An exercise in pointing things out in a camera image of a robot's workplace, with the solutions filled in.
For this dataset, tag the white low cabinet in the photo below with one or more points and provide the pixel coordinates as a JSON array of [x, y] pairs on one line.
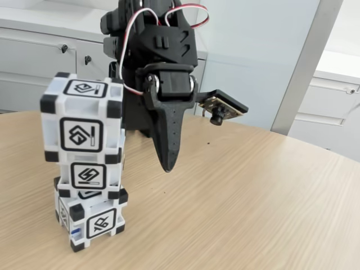
[[323, 112]]

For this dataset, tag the gripper camera module with bracket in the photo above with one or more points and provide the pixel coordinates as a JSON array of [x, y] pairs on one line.
[[225, 107]]

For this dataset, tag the black cabinet lock key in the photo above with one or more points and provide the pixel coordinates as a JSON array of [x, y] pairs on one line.
[[87, 59], [64, 48]]

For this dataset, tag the white cube crossed-lines symbol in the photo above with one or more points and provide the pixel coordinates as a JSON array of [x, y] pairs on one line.
[[98, 225]]

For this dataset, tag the white cube stacked-squares symbol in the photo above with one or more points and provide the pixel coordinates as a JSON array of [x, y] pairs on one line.
[[81, 118]]

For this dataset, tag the white cube lightning symbol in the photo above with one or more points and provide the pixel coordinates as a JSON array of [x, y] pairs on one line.
[[90, 174]]

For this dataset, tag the grey metal post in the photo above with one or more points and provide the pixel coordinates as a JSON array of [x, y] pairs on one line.
[[306, 64]]

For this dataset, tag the silver cabinet lock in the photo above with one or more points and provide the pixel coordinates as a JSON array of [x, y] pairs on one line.
[[351, 90]]

